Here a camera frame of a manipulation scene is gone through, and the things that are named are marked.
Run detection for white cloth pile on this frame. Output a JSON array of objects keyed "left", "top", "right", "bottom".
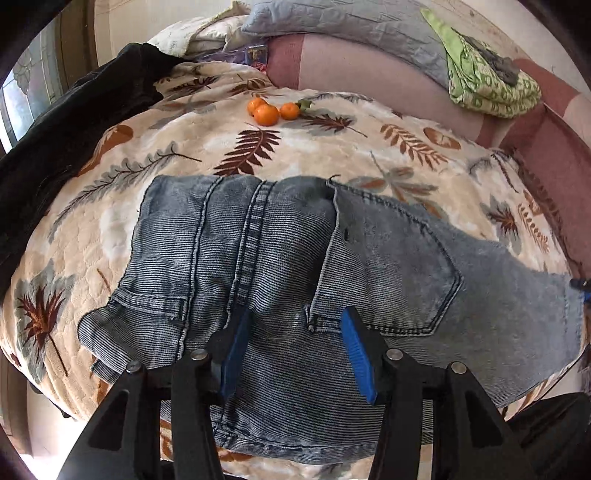
[{"left": 147, "top": 1, "right": 252, "bottom": 58}]

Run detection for colourful snack packet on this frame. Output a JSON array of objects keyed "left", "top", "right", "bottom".
[{"left": 198, "top": 44, "right": 269, "bottom": 72}]

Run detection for dark grey cloth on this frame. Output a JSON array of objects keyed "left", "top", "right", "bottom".
[{"left": 464, "top": 36, "right": 521, "bottom": 87}]

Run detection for green patterned folded blanket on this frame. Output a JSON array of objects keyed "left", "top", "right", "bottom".
[{"left": 421, "top": 8, "right": 542, "bottom": 119}]

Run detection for leaf-print beige blanket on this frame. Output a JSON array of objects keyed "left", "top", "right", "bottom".
[{"left": 0, "top": 60, "right": 583, "bottom": 480}]

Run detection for orange tangerine with leaf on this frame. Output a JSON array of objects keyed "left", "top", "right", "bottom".
[{"left": 280, "top": 99, "right": 311, "bottom": 121}]

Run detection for grey-blue denim pants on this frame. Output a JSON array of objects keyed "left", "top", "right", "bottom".
[{"left": 78, "top": 176, "right": 583, "bottom": 464}]

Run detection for black jacket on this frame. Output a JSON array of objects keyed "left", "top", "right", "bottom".
[{"left": 1, "top": 43, "right": 182, "bottom": 294}]

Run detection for pink sofa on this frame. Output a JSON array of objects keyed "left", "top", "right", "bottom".
[{"left": 267, "top": 34, "right": 590, "bottom": 278}]

